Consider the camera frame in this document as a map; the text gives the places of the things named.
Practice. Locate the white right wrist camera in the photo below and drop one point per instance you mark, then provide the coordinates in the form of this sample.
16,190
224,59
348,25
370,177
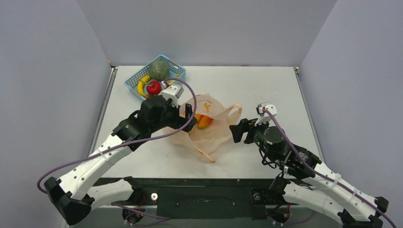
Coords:
263,109

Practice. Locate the red fake tomato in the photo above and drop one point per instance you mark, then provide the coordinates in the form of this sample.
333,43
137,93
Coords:
154,88

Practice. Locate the light blue perforated basket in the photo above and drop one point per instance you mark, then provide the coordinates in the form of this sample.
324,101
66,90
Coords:
137,82

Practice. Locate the orange fake mango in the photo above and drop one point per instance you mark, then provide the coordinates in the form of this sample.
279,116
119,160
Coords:
203,121

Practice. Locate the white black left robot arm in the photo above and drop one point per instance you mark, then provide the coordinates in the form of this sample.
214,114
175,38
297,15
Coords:
74,194

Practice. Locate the thin yellow chili pepper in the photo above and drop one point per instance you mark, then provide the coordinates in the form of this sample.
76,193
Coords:
170,82

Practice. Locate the yellow fake banana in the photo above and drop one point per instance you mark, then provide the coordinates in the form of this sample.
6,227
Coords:
141,84

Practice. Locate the orange translucent plastic bag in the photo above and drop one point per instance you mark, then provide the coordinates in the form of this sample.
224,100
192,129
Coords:
212,127

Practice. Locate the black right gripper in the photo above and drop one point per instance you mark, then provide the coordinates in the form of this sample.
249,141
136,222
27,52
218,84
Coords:
247,131

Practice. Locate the green netted melon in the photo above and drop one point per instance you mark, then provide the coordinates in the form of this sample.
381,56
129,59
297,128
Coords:
158,70

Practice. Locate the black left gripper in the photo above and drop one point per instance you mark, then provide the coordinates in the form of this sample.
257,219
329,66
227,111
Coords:
180,121

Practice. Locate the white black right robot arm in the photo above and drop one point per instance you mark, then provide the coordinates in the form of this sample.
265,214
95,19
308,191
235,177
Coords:
331,196

